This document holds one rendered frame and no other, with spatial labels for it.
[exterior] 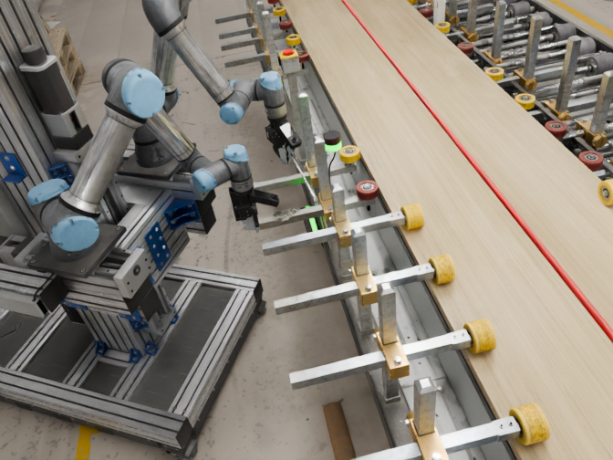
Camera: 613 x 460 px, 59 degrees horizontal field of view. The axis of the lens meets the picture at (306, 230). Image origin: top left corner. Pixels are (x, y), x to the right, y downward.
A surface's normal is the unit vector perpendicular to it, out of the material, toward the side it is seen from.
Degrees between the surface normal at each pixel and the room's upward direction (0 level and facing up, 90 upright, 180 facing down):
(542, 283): 0
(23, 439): 0
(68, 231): 96
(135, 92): 85
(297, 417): 0
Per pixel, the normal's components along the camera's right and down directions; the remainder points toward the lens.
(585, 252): -0.13, -0.74
